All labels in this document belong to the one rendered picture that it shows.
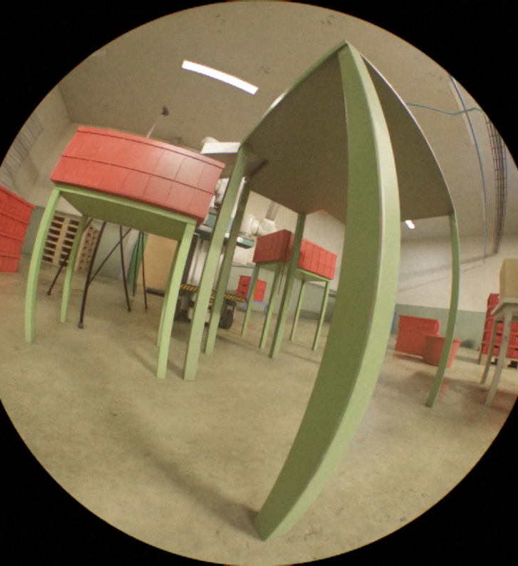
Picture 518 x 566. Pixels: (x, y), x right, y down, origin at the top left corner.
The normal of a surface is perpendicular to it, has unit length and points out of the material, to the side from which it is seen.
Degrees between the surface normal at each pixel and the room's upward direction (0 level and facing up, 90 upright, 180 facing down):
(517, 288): 90
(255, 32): 180
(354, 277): 90
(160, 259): 90
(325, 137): 180
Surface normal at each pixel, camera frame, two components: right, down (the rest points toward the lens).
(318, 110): -0.21, 0.97
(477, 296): -0.86, -0.22
